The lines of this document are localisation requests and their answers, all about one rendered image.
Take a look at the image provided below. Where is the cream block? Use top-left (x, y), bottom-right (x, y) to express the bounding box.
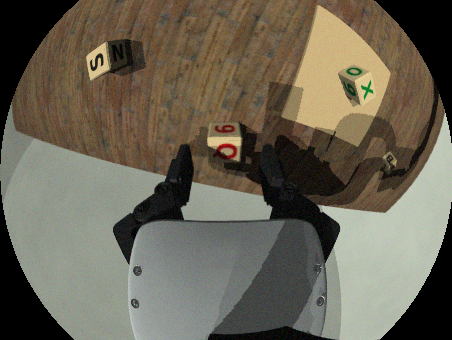
top-left (86, 39), bottom-right (127, 81)
top-left (207, 122), bottom-right (242, 163)
top-left (381, 151), bottom-right (397, 175)
top-left (338, 64), bottom-right (376, 106)

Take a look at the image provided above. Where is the cream flat mat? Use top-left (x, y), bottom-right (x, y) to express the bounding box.
top-left (281, 5), bottom-right (391, 147)

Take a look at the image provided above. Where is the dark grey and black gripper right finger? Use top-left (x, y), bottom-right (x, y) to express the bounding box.
top-left (259, 144), bottom-right (340, 263)

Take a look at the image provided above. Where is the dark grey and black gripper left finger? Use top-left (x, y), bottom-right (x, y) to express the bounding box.
top-left (113, 144), bottom-right (194, 265)

